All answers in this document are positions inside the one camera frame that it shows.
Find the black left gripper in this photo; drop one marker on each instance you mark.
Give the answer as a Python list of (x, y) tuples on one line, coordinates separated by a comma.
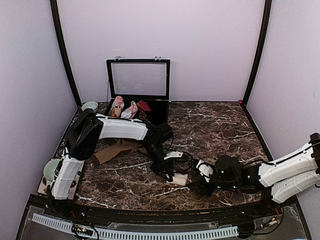
[(164, 167)]

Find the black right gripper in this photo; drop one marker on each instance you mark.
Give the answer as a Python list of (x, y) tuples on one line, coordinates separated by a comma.
[(202, 187)]

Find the cream brown block sock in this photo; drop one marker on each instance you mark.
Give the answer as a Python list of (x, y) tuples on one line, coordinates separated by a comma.
[(179, 179)]

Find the tan ribbed sock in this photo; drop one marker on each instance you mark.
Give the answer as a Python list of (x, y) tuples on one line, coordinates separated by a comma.
[(112, 151)]

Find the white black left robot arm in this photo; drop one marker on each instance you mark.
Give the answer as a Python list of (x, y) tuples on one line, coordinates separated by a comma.
[(82, 138)]

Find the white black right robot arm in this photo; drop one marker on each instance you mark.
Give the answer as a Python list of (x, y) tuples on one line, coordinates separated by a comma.
[(281, 178)]

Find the brown patterned small sock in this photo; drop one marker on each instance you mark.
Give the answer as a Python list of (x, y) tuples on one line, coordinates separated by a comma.
[(142, 115)]

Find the dark red folded sock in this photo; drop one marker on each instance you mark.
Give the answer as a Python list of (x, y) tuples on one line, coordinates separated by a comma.
[(143, 106)]

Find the pink white rolled sock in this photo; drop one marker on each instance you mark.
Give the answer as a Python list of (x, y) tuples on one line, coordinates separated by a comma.
[(130, 112)]

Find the beige patterned rolled sock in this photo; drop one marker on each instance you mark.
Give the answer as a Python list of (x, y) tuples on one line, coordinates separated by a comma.
[(115, 111)]

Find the black box with glass lid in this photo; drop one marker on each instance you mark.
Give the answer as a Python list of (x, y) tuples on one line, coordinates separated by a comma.
[(146, 80)]

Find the pale green bowl at back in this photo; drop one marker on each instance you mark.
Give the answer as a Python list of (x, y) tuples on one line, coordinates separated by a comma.
[(92, 105)]

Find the small circuit board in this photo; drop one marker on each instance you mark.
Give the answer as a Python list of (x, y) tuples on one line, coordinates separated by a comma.
[(81, 230)]

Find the pale green bowl on mat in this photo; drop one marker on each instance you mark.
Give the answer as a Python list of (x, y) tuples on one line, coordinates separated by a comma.
[(50, 168)]

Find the floral placemat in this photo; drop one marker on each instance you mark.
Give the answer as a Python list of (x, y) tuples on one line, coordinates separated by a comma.
[(42, 188)]

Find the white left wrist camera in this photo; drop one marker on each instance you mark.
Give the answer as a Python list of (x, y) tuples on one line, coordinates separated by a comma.
[(173, 154)]

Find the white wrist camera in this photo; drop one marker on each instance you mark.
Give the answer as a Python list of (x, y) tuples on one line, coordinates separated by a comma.
[(205, 170), (173, 154)]

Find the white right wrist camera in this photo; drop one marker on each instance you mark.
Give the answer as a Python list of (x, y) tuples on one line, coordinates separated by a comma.
[(205, 170)]

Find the black front table rail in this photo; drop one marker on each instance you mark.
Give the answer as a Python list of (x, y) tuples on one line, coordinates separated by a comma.
[(177, 206)]

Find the black right frame post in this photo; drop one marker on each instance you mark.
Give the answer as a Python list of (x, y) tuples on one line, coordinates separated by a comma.
[(258, 52)]

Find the black frame post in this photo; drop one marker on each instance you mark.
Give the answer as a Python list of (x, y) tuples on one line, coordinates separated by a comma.
[(258, 52), (63, 51)]

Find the black left frame post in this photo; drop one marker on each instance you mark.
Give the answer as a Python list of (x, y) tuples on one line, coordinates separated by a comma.
[(63, 51)]

